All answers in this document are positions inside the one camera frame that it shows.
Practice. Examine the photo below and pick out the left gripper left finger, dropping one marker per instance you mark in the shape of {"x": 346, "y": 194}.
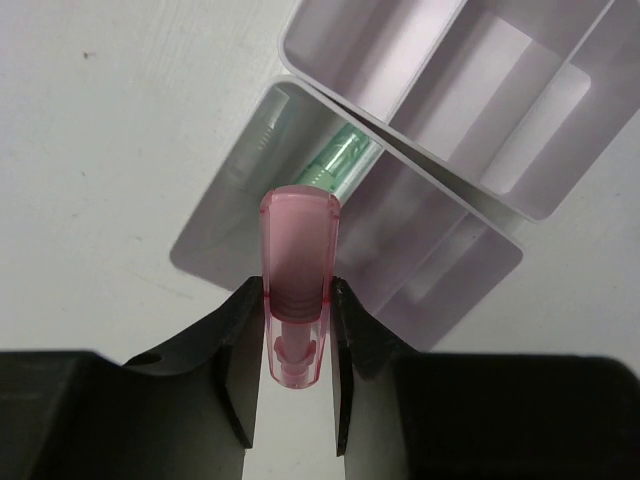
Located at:
{"x": 184, "y": 409}

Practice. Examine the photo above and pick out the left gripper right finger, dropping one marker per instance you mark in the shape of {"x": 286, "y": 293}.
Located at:
{"x": 405, "y": 414}

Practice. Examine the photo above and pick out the pink translucent highlighter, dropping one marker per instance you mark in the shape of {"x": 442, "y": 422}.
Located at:
{"x": 299, "y": 229}

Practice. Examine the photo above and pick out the green translucent highlighter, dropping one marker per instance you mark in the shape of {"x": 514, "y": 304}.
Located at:
{"x": 340, "y": 163}

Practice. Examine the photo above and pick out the left white organizer box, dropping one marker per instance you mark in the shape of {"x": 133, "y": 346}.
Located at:
{"x": 418, "y": 257}

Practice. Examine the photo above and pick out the white organizer box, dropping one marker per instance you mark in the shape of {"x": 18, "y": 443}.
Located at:
{"x": 418, "y": 257}
{"x": 517, "y": 98}

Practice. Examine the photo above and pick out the right white organizer box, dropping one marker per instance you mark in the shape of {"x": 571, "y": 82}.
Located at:
{"x": 517, "y": 98}

